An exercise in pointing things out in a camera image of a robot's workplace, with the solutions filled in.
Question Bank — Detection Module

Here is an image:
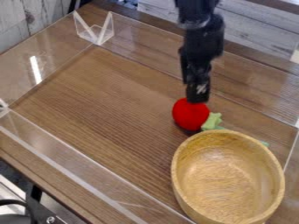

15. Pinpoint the wooden oval bowl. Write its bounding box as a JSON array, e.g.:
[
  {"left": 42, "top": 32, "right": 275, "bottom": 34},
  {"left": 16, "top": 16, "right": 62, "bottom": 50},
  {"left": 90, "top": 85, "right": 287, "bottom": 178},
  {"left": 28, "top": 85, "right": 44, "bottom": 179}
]
[{"left": 171, "top": 129, "right": 286, "bottom": 224}]

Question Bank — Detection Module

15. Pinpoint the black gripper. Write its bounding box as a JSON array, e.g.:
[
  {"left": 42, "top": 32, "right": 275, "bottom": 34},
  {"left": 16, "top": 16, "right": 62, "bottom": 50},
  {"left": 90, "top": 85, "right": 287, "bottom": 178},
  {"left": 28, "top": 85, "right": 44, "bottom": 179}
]
[{"left": 179, "top": 14, "right": 224, "bottom": 103}]

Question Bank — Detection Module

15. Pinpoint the red plush tomato toy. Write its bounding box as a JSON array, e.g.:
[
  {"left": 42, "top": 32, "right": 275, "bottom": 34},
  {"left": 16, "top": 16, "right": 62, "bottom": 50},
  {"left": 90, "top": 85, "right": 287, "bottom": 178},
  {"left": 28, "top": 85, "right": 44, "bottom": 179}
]
[{"left": 172, "top": 98, "right": 222, "bottom": 131}]

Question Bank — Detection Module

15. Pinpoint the clear acrylic corner bracket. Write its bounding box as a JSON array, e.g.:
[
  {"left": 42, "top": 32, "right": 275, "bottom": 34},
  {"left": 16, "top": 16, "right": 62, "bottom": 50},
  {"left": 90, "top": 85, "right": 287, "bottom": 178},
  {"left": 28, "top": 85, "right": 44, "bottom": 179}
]
[{"left": 72, "top": 11, "right": 115, "bottom": 46}]

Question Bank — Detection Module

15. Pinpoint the green cloth piece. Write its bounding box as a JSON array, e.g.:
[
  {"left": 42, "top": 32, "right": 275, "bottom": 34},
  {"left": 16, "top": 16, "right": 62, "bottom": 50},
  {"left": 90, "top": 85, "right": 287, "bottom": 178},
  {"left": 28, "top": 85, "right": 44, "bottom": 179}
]
[{"left": 215, "top": 126, "right": 270, "bottom": 147}]

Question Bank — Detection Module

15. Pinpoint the black metal table mount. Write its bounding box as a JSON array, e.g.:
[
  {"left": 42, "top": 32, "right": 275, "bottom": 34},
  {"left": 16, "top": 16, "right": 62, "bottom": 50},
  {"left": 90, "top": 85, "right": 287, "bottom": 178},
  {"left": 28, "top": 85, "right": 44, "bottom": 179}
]
[{"left": 26, "top": 184, "right": 67, "bottom": 224}]

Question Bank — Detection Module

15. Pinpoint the black cable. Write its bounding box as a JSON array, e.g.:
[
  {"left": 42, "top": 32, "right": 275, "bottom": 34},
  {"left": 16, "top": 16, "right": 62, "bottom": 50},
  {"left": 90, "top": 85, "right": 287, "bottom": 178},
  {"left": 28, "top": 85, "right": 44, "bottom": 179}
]
[{"left": 0, "top": 199, "right": 31, "bottom": 218}]

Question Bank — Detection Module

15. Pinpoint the clear acrylic tray wall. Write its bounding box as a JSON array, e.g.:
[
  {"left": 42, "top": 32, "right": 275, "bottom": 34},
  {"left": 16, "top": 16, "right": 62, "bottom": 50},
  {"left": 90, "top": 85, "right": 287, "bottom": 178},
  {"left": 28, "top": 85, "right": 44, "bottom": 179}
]
[{"left": 0, "top": 6, "right": 299, "bottom": 224}]

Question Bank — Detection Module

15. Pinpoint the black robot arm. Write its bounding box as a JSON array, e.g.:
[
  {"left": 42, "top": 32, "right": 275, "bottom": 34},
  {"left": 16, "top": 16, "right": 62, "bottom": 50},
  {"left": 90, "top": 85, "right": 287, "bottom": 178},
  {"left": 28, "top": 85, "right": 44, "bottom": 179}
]
[{"left": 174, "top": 0, "right": 226, "bottom": 103}]

